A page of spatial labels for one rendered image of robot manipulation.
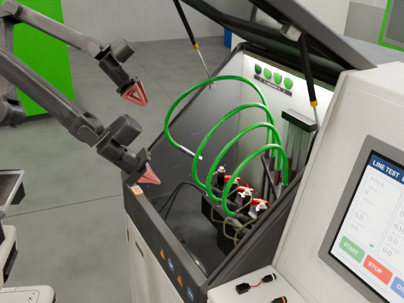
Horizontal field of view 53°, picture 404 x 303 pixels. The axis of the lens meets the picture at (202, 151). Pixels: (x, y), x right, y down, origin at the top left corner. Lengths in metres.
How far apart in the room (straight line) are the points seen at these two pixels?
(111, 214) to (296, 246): 2.08
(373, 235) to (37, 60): 3.94
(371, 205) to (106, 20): 7.10
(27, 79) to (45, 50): 3.39
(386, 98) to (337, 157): 0.18
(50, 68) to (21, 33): 0.44
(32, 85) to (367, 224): 0.87
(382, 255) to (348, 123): 0.31
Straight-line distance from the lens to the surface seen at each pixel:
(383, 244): 0.99
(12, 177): 1.62
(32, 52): 4.48
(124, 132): 1.04
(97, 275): 2.63
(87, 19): 7.73
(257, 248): 1.18
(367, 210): 1.00
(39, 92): 1.10
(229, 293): 1.16
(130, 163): 1.09
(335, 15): 4.30
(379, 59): 1.41
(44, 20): 1.60
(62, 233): 2.98
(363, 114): 1.01
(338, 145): 1.04
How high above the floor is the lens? 1.84
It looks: 29 degrees down
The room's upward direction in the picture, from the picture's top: 1 degrees clockwise
